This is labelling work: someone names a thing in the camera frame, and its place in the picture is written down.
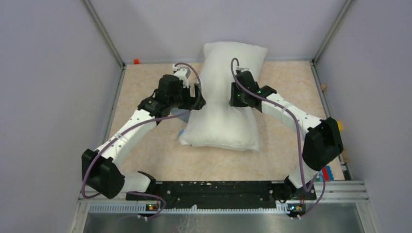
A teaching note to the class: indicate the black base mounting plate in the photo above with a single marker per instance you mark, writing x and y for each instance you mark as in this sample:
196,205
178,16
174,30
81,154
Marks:
224,194

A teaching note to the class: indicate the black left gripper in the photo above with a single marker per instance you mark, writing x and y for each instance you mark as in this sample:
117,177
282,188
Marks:
190,100

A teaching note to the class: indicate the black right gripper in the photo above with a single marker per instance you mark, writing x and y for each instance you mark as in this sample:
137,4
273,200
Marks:
234,102

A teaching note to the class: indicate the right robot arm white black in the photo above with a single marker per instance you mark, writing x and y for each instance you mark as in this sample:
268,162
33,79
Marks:
319,140

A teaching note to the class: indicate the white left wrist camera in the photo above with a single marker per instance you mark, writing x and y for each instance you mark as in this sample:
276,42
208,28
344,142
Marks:
183,74

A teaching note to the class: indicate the white pillow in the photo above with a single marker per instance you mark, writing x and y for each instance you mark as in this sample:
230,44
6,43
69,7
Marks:
218,124

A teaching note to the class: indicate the multicolour toy brick stack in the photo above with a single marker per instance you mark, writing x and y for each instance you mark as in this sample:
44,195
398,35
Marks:
325,174

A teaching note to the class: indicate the aluminium frame rail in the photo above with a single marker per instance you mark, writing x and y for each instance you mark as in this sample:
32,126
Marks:
329,192

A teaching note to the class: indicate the grey-blue and beige pillowcase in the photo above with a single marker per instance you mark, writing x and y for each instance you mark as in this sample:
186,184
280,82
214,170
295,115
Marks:
182,118

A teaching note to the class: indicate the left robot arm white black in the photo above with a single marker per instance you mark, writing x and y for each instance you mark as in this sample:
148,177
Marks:
101,166

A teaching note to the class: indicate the small yellow block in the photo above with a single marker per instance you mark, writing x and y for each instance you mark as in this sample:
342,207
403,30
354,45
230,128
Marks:
340,126

